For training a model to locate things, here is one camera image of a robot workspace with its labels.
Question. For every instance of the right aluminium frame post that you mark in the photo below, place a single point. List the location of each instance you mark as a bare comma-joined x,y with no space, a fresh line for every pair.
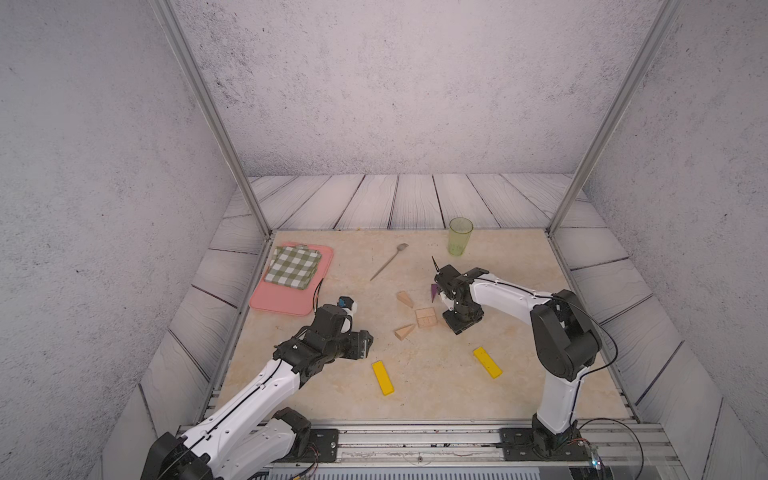
635,74

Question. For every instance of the green checked cloth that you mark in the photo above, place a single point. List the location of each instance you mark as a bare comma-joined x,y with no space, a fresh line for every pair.
293,266

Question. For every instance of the left aluminium frame post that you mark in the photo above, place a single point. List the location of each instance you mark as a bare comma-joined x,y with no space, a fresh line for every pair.
179,44

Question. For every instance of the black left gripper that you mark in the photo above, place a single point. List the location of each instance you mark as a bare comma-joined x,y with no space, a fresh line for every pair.
359,344

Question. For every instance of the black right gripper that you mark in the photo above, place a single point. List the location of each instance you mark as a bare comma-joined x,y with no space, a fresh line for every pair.
455,325

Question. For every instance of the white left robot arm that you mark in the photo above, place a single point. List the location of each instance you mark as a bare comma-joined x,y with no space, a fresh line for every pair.
253,429

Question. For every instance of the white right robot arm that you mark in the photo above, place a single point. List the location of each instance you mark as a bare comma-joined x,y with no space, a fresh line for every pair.
566,343

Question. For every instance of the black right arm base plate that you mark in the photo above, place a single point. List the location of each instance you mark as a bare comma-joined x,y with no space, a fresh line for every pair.
518,445

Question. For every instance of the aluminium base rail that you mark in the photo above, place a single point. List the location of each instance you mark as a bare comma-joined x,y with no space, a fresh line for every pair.
467,449

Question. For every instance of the metal spoon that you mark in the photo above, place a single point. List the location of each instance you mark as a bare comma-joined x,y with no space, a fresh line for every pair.
400,248

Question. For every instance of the aluminium frame post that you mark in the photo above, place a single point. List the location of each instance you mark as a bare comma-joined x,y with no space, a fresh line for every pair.
635,74
179,44

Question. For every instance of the green translucent plastic cup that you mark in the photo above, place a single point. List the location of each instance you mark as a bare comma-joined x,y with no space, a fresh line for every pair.
460,230

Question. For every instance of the yellow long block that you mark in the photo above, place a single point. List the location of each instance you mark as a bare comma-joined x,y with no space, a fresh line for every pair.
490,366
383,379

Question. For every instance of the pink cutting board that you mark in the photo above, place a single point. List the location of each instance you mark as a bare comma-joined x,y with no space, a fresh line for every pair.
278,299

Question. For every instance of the yellow long block right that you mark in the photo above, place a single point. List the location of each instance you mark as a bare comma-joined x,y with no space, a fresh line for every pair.
490,366

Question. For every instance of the wooden square block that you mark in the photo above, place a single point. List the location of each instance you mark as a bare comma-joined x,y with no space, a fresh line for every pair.
426,317

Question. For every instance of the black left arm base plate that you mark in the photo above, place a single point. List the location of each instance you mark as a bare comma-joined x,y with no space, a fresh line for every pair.
315,445

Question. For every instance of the wooden triangle block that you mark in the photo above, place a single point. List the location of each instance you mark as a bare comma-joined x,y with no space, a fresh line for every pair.
405,299
403,332

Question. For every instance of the yellow long block left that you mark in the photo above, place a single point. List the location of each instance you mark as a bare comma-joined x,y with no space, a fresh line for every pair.
383,379

